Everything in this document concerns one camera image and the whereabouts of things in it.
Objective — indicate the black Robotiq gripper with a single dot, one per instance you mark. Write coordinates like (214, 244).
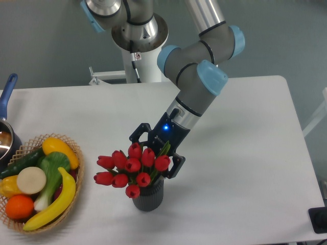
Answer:
(166, 130)

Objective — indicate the red tulip bouquet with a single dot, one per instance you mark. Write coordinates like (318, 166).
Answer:
(135, 171)

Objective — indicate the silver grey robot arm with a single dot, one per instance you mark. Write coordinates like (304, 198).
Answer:
(141, 36)

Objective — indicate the dark grey ribbed vase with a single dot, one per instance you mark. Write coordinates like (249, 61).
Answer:
(150, 197)

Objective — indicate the dark red vegetable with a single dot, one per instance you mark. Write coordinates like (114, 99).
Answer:
(57, 193)

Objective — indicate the yellow banana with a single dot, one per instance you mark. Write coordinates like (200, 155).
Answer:
(56, 208)

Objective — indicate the yellow squash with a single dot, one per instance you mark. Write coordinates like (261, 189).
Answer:
(52, 144)

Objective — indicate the green bok choy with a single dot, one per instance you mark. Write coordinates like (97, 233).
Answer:
(49, 165)

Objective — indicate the woven wicker basket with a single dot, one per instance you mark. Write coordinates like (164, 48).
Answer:
(30, 146)

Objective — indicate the green cucumber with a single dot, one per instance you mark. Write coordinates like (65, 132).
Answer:
(28, 160)

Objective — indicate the beige round disc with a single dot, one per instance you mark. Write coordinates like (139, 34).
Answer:
(31, 180)

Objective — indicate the orange fruit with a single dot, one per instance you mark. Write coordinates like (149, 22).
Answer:
(19, 207)

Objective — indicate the yellow bell pepper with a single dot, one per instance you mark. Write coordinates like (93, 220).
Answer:
(9, 187)

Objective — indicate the black device at table edge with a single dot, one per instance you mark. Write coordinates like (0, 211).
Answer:
(318, 219)

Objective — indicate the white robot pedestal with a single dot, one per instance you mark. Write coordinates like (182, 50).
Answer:
(138, 68)

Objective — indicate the blue handled saucepan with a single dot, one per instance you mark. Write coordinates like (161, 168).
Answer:
(10, 142)

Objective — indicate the white frame at right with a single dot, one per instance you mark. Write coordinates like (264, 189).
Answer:
(317, 116)

